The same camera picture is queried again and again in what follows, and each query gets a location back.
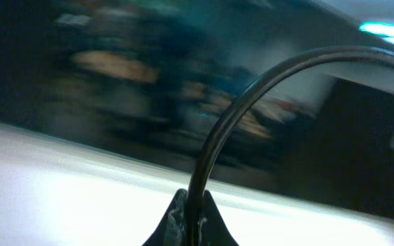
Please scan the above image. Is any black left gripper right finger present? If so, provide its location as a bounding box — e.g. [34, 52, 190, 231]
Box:
[198, 191, 239, 246]

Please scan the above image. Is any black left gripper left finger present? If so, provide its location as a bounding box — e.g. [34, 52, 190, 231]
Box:
[143, 189, 187, 246]

